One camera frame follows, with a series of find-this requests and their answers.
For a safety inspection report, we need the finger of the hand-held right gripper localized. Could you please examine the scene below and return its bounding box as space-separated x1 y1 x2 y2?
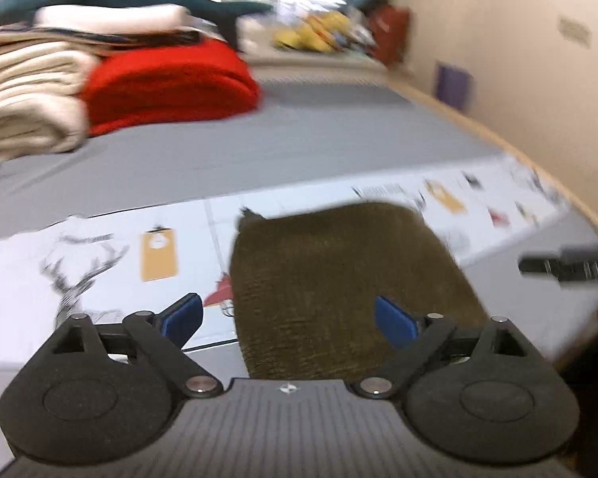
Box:
518 244 598 290

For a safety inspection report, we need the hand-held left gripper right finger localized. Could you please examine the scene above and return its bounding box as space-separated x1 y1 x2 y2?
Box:
354 296 539 399

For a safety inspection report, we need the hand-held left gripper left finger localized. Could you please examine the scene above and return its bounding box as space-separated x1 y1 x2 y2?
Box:
35 293 223 399

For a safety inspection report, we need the olive brown knit sweater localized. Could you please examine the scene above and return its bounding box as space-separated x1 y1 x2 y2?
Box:
228 202 490 382

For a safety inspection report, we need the white printed bed sheet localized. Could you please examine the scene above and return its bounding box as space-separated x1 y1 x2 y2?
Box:
0 153 598 364

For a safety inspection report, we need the red folded blanket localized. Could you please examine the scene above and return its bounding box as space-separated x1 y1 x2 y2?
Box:
80 40 262 137

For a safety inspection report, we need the cream fleece folded blanket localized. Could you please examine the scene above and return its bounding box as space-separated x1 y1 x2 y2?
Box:
0 42 100 170

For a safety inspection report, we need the beige window sill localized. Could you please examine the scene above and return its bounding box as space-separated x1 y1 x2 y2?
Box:
244 50 394 80

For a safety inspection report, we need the white plush bear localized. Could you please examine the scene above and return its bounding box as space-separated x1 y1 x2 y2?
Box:
242 15 280 55

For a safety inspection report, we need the yellow orange plush toy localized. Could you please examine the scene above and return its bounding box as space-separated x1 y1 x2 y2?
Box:
274 25 332 54

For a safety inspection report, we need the white folded blanket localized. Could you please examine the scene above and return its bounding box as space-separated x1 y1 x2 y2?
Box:
32 4 190 35

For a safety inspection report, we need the yellow plush bear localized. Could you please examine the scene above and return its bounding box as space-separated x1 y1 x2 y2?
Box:
304 10 352 38

